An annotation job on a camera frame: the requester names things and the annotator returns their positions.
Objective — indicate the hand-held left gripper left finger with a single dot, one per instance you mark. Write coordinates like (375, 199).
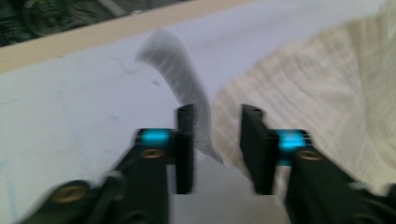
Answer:
(149, 180)

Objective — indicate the white foam board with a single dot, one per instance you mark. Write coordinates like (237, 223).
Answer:
(77, 109)

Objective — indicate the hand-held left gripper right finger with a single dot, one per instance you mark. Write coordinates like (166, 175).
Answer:
(311, 186)

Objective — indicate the cream cotton cloth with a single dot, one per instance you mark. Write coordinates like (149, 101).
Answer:
(311, 102)

